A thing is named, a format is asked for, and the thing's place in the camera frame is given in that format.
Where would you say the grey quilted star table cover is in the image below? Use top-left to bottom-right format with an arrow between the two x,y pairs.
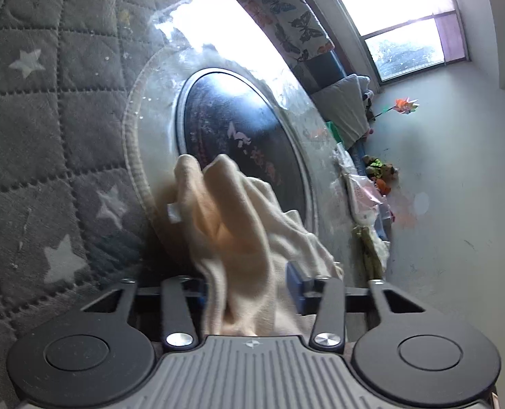
0,0 -> 351,409

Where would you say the yellow floral folded blanket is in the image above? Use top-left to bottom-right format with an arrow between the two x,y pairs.
354,225 -> 390,280

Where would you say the grey pillow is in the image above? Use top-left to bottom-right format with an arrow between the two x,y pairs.
311,74 -> 373,149

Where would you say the large butterfly cushion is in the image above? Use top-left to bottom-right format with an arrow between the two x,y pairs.
244,0 -> 334,69

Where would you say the cream fleece garment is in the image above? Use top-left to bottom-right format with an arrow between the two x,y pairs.
174,154 -> 343,338

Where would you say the green plastic bowl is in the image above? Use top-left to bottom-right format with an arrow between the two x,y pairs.
325,121 -> 342,143

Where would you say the colourful pinwheel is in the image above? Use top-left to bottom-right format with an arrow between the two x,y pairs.
369,98 -> 420,122

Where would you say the black white plush toy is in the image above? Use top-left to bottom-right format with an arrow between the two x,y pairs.
362,90 -> 375,121

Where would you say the orange plush toy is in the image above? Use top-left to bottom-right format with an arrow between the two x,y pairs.
374,178 -> 391,196

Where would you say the teddy bear green vest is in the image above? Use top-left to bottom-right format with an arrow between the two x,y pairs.
362,155 -> 398,182

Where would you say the blue sofa bench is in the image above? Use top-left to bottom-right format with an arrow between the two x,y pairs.
237,0 -> 372,156

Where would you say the window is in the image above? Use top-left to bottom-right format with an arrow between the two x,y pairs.
285,0 -> 470,86

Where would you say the pink white plastic bag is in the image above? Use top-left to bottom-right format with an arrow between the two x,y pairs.
341,167 -> 388,226

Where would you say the black round induction cooktop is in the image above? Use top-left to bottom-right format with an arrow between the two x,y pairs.
175,67 -> 315,231

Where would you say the clear plastic storage bin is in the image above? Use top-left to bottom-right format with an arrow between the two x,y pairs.
374,203 -> 395,241

